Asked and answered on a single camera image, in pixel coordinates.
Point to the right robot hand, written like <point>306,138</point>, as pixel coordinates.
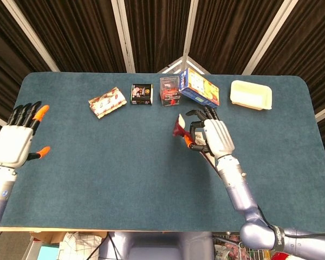
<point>219,138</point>

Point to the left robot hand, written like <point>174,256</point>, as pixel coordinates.
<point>13,146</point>

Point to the red ribbed paper folding fan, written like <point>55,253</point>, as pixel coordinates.
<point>178,127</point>

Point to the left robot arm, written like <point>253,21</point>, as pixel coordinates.
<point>0,195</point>

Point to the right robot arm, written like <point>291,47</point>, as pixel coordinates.
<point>238,187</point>

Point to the cream plastic food tray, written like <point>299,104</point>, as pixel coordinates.
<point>250,94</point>

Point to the blue yellow cardboard box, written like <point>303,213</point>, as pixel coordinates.
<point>199,88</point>

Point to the clear box with red contents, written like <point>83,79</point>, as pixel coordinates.
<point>170,93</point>

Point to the blue felt table mat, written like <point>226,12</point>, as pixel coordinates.
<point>97,162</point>

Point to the small black printed box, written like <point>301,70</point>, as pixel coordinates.
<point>141,93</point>

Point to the brown cardboard box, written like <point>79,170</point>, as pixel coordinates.
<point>48,237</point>

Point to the gold red printed snack packet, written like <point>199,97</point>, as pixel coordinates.
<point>108,102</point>

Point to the teal box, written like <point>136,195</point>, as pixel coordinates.
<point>48,253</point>

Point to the white checked cloth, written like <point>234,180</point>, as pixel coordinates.
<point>78,246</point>

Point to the lavender robot torso base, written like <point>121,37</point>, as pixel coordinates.
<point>157,246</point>

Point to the red and white ball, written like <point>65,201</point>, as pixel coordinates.
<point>283,256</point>

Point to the dark brown curtain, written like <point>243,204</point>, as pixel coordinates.
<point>84,27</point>

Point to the white triangular frame stand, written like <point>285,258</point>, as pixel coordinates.
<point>173,64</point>

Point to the white partition frame post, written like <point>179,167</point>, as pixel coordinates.
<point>28,32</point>
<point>191,27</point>
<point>272,32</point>
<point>123,32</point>

